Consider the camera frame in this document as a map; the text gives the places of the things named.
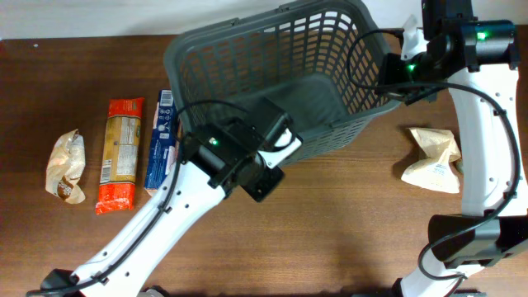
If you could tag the blue carton box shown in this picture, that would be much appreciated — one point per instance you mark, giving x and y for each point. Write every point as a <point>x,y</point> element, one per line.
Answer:
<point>163,145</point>

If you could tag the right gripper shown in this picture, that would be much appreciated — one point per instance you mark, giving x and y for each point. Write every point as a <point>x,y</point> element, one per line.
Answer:
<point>398,93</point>

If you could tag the orange spaghetti packet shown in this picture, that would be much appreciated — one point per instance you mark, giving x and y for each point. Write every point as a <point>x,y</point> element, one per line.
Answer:
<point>120,155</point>

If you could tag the grey plastic basket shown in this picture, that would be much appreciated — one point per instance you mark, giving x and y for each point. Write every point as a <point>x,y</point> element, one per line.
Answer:
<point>315,59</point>

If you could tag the crumpled beige paper bag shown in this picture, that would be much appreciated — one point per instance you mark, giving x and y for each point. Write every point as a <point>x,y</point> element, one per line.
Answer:
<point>434,172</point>

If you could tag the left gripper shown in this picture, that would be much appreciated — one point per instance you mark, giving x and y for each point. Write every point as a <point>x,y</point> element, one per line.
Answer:
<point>263,190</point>

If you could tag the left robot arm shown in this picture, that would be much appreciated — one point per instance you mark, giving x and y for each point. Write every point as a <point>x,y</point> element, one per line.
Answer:
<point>213,160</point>

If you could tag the crumpled brown snack bag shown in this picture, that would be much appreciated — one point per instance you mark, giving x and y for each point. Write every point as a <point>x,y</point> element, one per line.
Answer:
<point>65,168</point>

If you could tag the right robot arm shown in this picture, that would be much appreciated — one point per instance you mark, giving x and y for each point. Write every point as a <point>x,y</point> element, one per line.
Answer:
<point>477,63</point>

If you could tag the green lid jar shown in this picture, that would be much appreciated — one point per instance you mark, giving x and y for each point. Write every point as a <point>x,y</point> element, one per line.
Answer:
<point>459,166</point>

